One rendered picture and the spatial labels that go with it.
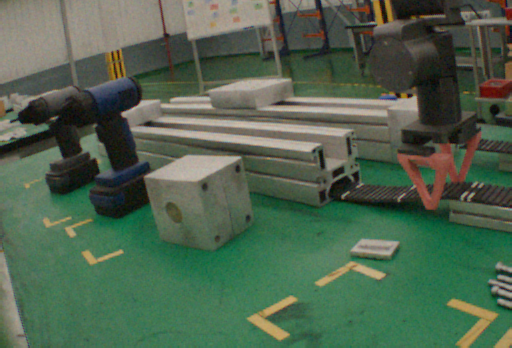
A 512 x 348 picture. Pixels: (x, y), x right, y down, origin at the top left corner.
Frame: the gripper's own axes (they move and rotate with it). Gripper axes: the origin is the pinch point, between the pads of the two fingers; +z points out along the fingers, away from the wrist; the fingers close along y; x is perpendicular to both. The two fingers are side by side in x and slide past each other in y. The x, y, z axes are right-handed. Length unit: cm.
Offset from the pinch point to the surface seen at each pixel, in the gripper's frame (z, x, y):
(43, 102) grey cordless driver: -17, -74, 24
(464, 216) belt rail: 2.1, 3.9, 1.8
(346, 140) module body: -4.0, -19.2, -3.7
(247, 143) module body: -5.1, -31.6, 4.8
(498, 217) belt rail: 1.8, 8.6, 1.2
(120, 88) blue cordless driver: -17, -48, 16
